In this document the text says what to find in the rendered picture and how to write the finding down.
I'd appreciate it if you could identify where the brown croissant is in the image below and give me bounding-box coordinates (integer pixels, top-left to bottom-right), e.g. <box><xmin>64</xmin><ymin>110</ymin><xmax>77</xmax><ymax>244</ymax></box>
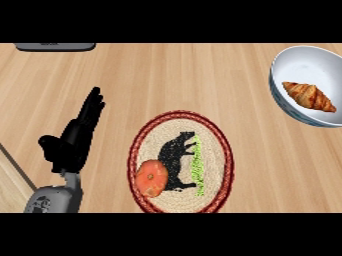
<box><xmin>281</xmin><ymin>81</ymin><xmax>338</xmax><ymax>114</ymax></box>

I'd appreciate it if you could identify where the white bowl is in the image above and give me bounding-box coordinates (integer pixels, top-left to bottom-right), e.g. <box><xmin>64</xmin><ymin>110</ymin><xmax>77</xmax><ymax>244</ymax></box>
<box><xmin>269</xmin><ymin>45</ymin><xmax>342</xmax><ymax>128</ymax></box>

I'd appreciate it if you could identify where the dark grey flat appliance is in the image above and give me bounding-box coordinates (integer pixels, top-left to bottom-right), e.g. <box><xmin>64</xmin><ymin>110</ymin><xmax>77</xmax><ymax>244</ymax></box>
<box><xmin>13</xmin><ymin>42</ymin><xmax>98</xmax><ymax>53</ymax></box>

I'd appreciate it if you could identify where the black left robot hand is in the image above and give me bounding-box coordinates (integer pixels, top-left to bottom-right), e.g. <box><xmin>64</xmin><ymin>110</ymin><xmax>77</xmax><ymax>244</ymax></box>
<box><xmin>37</xmin><ymin>86</ymin><xmax>108</xmax><ymax>175</ymax></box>

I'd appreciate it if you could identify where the orange round fruit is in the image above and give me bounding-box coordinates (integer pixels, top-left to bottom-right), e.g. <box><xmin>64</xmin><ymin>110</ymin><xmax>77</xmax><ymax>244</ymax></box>
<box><xmin>134</xmin><ymin>159</ymin><xmax>171</xmax><ymax>198</ymax></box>

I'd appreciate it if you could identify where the oval woven placemat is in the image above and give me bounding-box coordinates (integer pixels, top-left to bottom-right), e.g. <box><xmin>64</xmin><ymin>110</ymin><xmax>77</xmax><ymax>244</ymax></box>
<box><xmin>127</xmin><ymin>110</ymin><xmax>236</xmax><ymax>214</ymax></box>

